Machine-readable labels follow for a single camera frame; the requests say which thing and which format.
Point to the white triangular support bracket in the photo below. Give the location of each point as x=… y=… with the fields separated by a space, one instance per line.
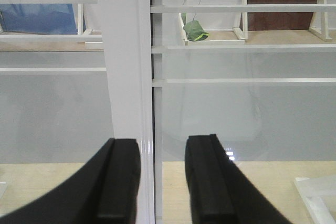
x=313 y=192

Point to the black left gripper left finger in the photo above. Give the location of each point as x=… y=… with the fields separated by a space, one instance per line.
x=104 y=190

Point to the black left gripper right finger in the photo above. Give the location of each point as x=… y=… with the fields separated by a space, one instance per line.
x=219 y=191

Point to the white framed sliding glass door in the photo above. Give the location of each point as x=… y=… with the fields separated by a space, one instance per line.
x=64 y=96

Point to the green fabric bag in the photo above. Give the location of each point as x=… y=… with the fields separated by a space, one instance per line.
x=194 y=31

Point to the fixed white framed glass panel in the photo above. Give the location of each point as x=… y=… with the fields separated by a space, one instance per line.
x=264 y=102

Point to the far wooden platform with frame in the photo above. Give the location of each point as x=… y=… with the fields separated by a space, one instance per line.
x=233 y=27

